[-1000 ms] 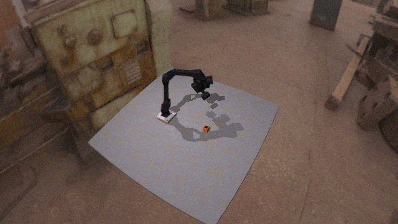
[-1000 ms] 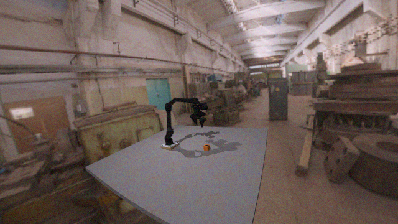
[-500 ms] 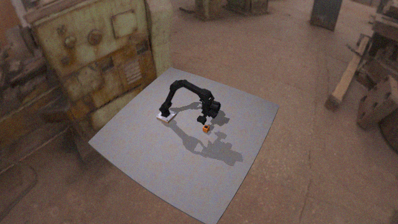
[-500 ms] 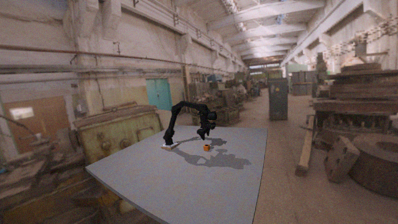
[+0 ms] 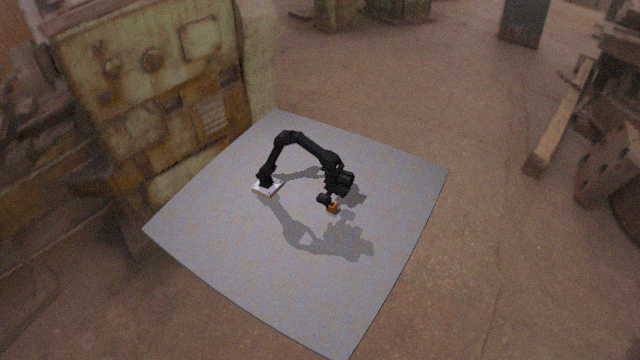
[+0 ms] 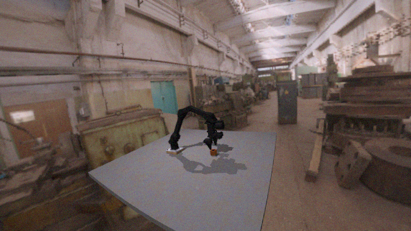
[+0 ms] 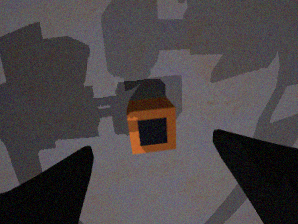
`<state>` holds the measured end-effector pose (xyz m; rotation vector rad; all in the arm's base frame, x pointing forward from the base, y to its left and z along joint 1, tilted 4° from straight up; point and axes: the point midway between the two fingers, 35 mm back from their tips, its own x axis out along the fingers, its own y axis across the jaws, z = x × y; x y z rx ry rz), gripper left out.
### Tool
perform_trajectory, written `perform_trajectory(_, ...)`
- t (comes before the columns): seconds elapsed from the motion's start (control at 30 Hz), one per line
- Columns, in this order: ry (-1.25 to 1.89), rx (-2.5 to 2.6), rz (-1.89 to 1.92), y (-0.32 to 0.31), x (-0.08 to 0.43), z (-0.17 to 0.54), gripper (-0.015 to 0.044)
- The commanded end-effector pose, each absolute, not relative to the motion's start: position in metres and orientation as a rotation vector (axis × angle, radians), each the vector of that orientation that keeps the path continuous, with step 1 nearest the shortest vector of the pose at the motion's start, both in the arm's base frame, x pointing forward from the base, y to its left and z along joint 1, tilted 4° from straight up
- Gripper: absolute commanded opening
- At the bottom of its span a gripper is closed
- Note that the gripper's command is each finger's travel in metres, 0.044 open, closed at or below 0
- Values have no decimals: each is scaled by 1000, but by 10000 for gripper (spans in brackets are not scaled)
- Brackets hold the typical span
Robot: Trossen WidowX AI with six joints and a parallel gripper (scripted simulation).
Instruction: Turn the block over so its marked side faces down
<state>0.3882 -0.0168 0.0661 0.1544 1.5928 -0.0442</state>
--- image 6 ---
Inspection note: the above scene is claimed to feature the brown block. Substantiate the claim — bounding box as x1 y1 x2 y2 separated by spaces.
210 149 217 156

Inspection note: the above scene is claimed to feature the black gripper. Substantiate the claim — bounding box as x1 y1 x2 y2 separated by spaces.
204 129 218 150

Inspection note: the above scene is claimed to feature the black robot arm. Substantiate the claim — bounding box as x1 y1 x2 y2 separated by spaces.
169 105 225 150

